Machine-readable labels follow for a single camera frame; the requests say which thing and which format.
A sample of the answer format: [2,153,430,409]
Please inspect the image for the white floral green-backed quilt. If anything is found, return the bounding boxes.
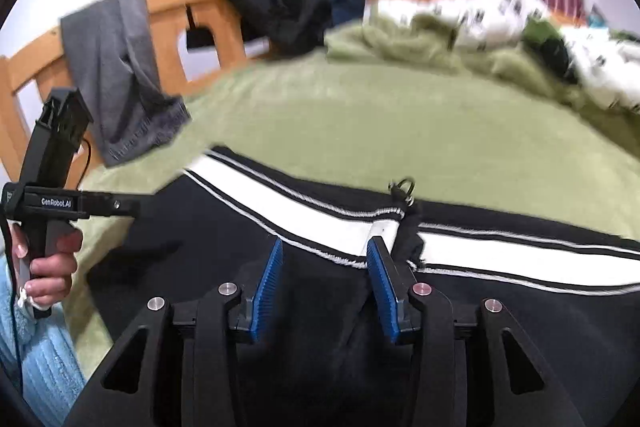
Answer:
[325,0,640,142]

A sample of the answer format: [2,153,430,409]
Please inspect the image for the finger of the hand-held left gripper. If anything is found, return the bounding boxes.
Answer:
[80,192,142,219]

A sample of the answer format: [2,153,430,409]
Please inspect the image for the green fleece bedsheet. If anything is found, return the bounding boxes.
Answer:
[60,52,640,383]

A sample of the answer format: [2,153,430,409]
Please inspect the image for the wooden bed frame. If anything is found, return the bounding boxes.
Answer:
[0,0,588,188]

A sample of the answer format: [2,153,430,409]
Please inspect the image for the grey jeans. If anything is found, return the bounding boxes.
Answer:
[60,0,192,168]

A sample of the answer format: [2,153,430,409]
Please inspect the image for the black jacket white stripe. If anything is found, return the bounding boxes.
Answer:
[85,146,640,427]

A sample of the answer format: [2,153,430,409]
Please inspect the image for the navy garment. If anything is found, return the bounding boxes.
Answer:
[320,0,368,28]

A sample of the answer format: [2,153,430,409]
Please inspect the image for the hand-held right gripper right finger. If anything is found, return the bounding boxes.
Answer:
[366,237,588,427]

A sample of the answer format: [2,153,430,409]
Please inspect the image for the black hanging object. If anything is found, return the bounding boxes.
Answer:
[185,4,219,54]

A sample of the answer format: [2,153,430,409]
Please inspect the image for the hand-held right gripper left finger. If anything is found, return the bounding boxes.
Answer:
[62,238,284,427]

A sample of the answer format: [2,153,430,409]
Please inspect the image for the person's left hand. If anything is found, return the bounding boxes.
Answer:
[10,224,84,313]

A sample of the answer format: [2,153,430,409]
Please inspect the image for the person's left forearm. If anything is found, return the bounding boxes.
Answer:
[0,252,87,408]

